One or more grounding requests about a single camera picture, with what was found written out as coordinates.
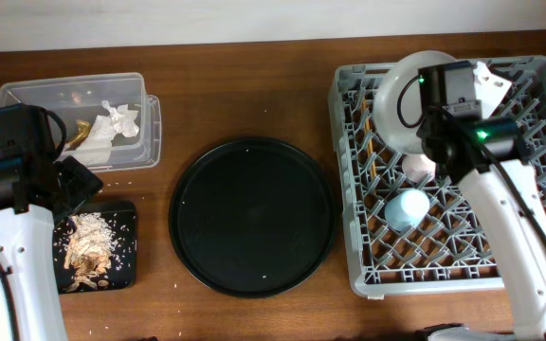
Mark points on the grey plate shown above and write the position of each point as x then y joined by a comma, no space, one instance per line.
393,133

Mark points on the clear plastic waste bin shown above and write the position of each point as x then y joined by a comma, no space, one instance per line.
79,98

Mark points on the food scraps pile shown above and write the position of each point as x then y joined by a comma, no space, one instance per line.
90,252

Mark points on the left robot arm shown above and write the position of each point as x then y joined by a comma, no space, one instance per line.
38,190

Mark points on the pink cup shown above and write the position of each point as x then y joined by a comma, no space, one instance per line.
418,167

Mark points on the blue cup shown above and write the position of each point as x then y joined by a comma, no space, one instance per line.
407,209

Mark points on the round black serving tray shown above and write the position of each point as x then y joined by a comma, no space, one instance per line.
253,217

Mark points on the black rectangular tray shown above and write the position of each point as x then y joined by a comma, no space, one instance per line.
127,214

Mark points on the white napkin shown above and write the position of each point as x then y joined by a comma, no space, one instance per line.
97,147

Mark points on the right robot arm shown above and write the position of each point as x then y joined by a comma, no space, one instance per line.
489,161

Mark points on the grey dishwasher rack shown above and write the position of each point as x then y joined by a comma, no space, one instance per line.
446,252

